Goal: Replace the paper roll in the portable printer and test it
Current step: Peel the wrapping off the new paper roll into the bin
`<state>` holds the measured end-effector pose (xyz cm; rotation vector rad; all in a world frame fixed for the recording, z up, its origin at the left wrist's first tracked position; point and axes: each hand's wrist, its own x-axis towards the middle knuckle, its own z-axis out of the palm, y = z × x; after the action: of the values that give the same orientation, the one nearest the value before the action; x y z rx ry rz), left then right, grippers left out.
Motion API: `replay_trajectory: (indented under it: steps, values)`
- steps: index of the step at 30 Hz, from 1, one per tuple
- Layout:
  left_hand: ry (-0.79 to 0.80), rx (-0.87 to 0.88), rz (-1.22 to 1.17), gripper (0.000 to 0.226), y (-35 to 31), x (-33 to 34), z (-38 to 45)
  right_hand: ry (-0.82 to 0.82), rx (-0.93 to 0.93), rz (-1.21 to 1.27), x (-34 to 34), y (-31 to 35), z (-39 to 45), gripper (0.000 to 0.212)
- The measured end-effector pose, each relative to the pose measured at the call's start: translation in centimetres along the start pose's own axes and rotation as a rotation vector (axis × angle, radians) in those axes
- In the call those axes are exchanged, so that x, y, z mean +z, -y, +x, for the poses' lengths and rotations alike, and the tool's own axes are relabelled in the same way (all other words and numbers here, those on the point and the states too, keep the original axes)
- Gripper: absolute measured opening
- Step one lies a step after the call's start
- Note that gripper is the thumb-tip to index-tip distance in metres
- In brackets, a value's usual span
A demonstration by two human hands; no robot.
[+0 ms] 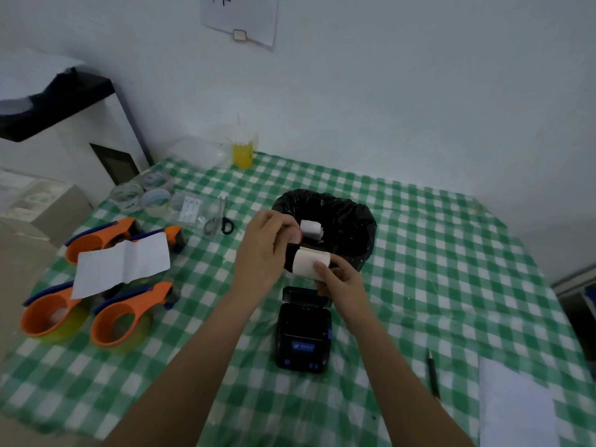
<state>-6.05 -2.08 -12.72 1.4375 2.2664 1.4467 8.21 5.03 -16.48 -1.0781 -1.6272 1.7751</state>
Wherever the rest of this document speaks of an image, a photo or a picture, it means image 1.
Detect person's left hand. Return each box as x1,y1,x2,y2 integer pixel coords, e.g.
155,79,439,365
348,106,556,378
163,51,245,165
232,210,304,301

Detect person's right hand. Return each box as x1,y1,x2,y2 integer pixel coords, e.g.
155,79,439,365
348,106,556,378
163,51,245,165
314,255,372,323

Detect white thermal paper roll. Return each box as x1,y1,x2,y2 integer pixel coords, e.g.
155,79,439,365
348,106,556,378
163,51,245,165
284,243,334,282

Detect person's right forearm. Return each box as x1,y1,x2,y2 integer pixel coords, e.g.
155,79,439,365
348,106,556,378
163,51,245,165
344,308,476,447

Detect person's left forearm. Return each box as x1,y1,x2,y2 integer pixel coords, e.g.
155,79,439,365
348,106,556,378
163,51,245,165
100,288,267,447

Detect small white paper roll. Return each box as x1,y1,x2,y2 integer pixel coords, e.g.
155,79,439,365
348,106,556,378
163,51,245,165
300,219,325,241

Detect black bin with bag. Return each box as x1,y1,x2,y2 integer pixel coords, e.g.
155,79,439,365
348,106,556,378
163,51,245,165
271,189,378,273

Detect black label printer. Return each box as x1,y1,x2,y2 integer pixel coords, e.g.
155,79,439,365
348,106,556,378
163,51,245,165
274,286,334,374

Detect yellow drink cup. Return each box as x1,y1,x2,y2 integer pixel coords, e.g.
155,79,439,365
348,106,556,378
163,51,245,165
231,129,258,170

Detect green checked tablecloth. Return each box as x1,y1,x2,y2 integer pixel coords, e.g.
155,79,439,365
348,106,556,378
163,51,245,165
0,151,596,447

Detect clear plastic bag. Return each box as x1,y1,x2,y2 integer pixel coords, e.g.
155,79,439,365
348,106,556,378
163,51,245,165
169,190,229,239

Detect orange tape dispenser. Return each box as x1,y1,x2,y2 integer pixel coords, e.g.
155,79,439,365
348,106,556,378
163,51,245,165
20,281,94,344
90,281,181,350
140,225,188,255
64,217,142,266

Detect clear plastic container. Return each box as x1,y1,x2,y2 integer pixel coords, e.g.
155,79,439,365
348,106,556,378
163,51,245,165
165,136,233,171

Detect clear tape roll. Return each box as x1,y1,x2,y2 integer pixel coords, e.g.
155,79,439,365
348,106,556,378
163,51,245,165
141,171,172,191
109,180,146,213
140,188,174,218

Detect black pen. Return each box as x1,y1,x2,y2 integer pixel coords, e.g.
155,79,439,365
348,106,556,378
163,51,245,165
427,349,442,401

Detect creased white paper sheet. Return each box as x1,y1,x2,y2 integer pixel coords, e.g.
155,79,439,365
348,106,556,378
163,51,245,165
70,231,172,300

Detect flat white paper sheet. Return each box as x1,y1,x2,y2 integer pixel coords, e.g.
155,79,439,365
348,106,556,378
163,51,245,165
478,355,562,447

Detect white cabinet with black top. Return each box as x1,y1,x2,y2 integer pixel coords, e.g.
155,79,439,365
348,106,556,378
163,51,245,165
0,65,156,214

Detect cardboard box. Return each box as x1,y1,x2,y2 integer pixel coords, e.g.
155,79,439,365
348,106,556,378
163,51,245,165
0,167,95,243

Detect black handled scissors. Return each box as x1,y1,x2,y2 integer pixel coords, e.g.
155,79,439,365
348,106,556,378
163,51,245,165
204,196,234,236

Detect white paper wall notice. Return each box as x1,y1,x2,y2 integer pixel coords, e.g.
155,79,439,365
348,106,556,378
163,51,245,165
199,0,279,50

